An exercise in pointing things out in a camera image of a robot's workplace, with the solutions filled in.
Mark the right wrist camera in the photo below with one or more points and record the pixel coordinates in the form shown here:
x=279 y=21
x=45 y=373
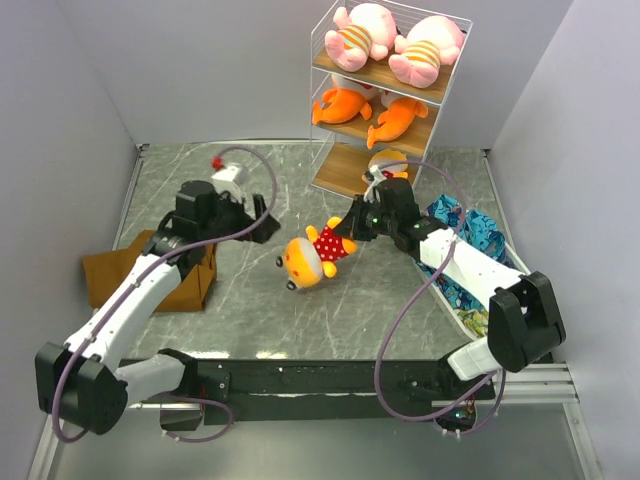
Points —
x=373 y=177

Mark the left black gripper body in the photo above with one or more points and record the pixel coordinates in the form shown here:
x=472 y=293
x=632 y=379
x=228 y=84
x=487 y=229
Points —
x=228 y=218

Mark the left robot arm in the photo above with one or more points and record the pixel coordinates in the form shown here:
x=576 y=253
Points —
x=82 y=383

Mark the yellow plush red dress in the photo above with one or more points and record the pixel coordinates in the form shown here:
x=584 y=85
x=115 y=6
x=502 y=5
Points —
x=308 y=260

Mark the brown folded cloth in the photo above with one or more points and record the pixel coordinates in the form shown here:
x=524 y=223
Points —
x=105 y=272

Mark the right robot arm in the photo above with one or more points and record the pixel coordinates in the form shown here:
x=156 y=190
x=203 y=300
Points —
x=524 y=318

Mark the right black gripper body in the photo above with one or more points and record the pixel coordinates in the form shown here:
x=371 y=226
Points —
x=371 y=221

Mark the blue shark print garment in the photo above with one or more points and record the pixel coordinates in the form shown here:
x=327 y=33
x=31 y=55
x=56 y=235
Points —
x=480 y=231

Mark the white wire wooden shelf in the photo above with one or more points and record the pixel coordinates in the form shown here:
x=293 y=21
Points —
x=381 y=72

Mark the large pink striped plush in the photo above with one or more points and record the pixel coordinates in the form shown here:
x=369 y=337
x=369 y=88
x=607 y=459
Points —
x=431 y=43

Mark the white oval tray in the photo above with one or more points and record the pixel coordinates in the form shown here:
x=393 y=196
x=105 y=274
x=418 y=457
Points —
x=474 y=323

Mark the small pink striped plush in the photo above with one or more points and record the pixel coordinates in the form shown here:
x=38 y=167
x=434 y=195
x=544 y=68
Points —
x=368 y=31

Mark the orange shark plush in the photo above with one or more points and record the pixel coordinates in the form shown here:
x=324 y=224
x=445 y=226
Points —
x=345 y=100
x=400 y=112

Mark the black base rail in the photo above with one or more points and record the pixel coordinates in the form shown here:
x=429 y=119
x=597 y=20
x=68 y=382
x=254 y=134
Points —
x=282 y=390

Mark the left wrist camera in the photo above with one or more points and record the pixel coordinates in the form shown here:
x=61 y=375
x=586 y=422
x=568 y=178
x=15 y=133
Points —
x=229 y=179

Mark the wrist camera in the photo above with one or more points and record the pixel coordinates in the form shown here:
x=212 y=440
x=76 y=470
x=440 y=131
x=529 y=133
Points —
x=229 y=179
x=373 y=177

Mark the yellow plush polka dress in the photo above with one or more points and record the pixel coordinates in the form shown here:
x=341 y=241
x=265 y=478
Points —
x=391 y=163

